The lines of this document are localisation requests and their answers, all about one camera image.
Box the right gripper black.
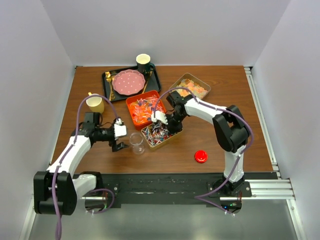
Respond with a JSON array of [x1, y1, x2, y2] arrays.
[[161, 111, 187, 135]]

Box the gold tin of candies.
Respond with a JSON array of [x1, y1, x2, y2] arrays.
[[140, 122, 183, 151]]

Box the clear glass jar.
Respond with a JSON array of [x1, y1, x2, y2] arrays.
[[129, 132, 145, 155]]

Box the orange box of lollipops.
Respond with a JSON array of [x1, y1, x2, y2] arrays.
[[125, 90, 160, 131]]

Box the gold tin of gummies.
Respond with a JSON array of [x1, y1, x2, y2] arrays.
[[169, 73, 211, 100]]

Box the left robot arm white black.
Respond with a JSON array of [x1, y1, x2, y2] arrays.
[[33, 112, 128, 216]]

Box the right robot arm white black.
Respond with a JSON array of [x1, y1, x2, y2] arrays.
[[165, 90, 254, 199]]

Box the yellow mug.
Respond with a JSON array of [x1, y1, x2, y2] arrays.
[[85, 92, 105, 114]]

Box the red jar lid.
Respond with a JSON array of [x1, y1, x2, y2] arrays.
[[194, 150, 208, 164]]

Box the gold knife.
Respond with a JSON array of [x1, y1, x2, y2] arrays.
[[142, 71, 153, 93]]

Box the pink polka dot plate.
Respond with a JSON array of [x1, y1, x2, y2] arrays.
[[113, 69, 145, 96]]

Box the gold spoon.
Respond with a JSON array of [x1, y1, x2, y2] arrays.
[[109, 75, 115, 101]]

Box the dark green mug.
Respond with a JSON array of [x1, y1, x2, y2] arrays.
[[135, 53, 155, 75]]

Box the gold fork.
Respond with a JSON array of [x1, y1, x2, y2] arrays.
[[105, 71, 114, 101]]

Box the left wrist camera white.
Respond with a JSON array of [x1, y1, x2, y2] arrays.
[[113, 118, 127, 138]]

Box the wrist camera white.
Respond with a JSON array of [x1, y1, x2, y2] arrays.
[[151, 110, 168, 125], [113, 118, 127, 138]]

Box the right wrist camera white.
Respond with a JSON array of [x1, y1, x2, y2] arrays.
[[151, 110, 168, 125]]

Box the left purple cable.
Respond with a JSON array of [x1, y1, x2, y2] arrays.
[[53, 94, 123, 240]]

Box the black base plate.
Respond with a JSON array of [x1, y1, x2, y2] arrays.
[[74, 172, 279, 210]]

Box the right aluminium side rail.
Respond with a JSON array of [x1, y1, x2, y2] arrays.
[[244, 66, 282, 179]]

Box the aluminium frame rail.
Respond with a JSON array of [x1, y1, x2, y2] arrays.
[[18, 177, 307, 240]]

